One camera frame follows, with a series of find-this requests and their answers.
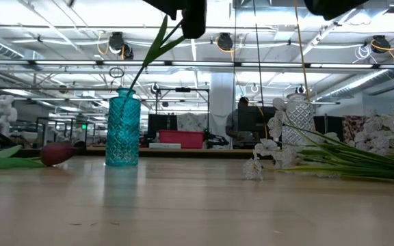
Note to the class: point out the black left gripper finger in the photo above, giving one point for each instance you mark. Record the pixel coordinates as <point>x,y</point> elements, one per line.
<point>194,18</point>

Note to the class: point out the clear glass vase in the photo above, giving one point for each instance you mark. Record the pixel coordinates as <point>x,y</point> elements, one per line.
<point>301,118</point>

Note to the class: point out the small black robot arm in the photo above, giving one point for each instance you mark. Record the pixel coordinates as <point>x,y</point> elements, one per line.
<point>217,140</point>

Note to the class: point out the teal glass vase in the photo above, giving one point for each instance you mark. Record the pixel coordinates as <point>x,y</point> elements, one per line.
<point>123,136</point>

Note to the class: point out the person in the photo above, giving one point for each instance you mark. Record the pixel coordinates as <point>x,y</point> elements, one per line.
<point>243,101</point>

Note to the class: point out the white hanging cloth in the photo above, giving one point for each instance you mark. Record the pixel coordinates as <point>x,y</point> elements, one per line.
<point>193,121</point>

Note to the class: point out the floral patterned fabric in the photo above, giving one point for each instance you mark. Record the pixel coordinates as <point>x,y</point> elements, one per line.
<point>351,126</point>

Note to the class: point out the red plastic bin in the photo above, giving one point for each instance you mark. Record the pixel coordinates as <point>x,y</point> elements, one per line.
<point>181,139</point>

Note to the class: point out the flat white box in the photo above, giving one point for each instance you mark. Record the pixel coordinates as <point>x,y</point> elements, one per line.
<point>164,146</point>

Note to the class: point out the white robot figure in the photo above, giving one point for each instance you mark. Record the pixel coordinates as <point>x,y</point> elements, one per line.
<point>2,112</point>

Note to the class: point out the black aluminium table frame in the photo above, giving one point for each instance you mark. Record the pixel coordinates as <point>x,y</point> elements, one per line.
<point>190,155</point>

